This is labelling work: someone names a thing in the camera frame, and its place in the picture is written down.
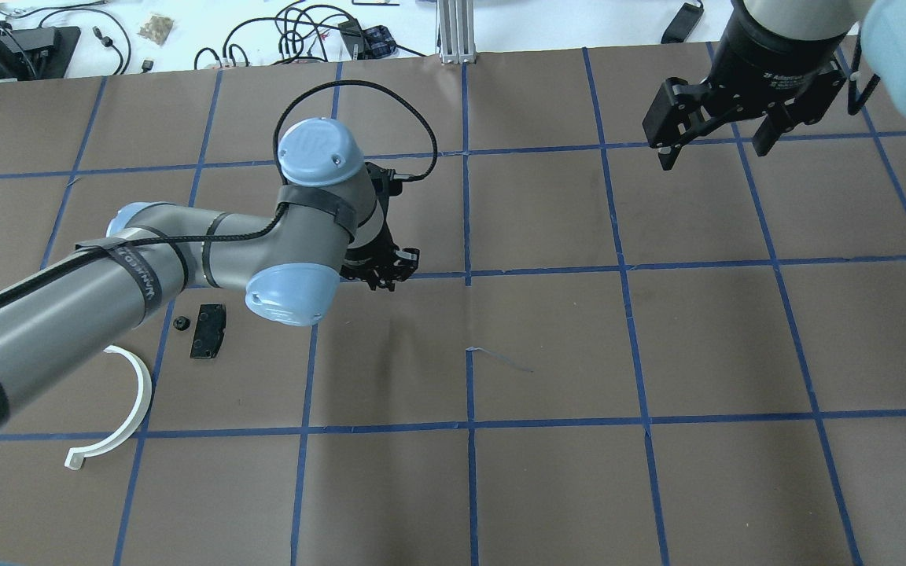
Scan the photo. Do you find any aluminium frame post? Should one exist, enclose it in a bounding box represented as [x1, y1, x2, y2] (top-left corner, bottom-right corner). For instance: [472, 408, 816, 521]
[435, 0, 477, 64]

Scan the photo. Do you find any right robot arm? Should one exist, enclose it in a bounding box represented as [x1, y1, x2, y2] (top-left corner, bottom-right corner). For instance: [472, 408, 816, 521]
[641, 1, 906, 171]

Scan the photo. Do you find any black power adapter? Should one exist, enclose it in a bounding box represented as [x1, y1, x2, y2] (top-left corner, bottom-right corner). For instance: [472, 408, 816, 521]
[659, 1, 705, 44]

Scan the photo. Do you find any small black bearing gear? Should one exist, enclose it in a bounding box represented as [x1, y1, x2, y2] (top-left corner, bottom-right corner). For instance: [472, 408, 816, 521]
[172, 316, 191, 331]

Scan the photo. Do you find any black monitor stand base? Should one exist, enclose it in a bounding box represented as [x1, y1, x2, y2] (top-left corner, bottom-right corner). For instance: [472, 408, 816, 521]
[0, 28, 83, 80]

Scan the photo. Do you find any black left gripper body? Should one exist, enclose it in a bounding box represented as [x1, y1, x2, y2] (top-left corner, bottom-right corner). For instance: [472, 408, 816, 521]
[339, 162, 410, 283]

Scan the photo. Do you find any small snack packet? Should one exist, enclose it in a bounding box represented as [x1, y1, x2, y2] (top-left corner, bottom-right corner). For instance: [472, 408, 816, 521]
[137, 13, 175, 46]

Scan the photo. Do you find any black cable bundle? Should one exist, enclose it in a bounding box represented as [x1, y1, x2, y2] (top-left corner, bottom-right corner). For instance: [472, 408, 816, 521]
[193, 0, 426, 68]

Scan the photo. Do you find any black brake pad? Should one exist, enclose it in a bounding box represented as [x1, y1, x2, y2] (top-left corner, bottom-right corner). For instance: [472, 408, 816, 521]
[190, 303, 227, 359]

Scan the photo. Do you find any white curved plastic part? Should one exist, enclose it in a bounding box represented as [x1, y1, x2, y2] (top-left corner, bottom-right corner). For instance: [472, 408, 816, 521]
[64, 344, 153, 472]

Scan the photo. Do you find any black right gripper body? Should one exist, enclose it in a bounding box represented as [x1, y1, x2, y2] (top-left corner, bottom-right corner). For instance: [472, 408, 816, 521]
[709, 12, 844, 115]

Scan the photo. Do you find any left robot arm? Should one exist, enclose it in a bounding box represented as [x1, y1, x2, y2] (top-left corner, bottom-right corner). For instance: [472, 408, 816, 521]
[0, 118, 420, 431]

